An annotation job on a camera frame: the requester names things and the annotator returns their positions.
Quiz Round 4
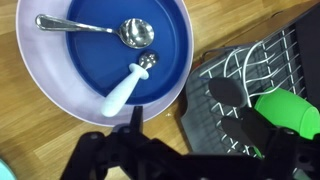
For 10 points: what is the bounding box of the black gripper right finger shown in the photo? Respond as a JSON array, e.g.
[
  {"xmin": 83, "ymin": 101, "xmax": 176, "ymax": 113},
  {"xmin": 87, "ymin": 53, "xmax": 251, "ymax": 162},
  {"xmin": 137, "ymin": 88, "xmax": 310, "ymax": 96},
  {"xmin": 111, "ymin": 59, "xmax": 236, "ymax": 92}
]
[{"xmin": 241, "ymin": 111, "xmax": 320, "ymax": 180}]

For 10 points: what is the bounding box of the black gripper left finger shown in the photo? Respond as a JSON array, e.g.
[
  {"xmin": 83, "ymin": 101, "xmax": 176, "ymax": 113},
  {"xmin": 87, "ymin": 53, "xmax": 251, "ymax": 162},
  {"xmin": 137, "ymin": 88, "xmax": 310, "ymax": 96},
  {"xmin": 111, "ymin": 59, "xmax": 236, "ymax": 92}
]
[{"xmin": 59, "ymin": 106, "xmax": 185, "ymax": 180}]

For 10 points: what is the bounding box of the blue white handled spoon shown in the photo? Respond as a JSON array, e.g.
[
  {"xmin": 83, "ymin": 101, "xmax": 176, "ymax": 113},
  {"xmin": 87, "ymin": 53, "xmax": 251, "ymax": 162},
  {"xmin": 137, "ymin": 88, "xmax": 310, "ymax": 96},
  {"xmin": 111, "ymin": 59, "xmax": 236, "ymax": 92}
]
[{"xmin": 100, "ymin": 51, "xmax": 159, "ymax": 118}]

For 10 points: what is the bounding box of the long metal spoon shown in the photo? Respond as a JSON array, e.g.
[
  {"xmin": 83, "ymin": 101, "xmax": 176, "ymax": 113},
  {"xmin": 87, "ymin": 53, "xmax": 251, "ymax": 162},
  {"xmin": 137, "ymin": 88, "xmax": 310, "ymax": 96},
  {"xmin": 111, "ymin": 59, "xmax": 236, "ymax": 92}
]
[{"xmin": 34, "ymin": 13, "xmax": 156, "ymax": 50}]

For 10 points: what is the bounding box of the light blue plate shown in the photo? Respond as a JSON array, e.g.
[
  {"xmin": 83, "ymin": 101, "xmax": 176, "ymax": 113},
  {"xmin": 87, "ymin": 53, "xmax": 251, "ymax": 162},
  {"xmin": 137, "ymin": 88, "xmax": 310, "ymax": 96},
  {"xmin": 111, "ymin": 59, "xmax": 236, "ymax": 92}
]
[{"xmin": 0, "ymin": 159, "xmax": 18, "ymax": 180}]

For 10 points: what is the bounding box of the green plastic bowl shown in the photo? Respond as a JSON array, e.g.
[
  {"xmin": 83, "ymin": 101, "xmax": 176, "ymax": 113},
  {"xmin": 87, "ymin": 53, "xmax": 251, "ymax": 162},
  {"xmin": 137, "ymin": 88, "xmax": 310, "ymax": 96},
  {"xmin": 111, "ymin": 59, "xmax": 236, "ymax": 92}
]
[{"xmin": 253, "ymin": 87, "xmax": 320, "ymax": 158}]

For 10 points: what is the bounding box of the dark grey utensil holder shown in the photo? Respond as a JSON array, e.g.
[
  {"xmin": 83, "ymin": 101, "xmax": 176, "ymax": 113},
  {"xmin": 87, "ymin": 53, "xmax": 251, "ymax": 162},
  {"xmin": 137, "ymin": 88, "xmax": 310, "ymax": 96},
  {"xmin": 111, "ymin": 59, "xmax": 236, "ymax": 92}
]
[{"xmin": 293, "ymin": 5, "xmax": 320, "ymax": 108}]

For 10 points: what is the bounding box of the blue lavender bowl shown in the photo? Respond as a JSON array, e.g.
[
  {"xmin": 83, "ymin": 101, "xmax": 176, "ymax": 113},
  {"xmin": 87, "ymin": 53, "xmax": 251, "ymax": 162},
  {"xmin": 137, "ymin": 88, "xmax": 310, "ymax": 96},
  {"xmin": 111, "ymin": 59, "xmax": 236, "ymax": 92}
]
[{"xmin": 15, "ymin": 0, "xmax": 195, "ymax": 128}]

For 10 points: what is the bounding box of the steel wire dish rack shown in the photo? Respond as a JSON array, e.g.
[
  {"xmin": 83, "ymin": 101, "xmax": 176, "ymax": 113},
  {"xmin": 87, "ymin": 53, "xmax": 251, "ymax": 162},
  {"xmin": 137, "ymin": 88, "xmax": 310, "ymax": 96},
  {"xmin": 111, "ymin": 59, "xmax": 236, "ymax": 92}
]
[{"xmin": 178, "ymin": 4, "xmax": 320, "ymax": 158}]

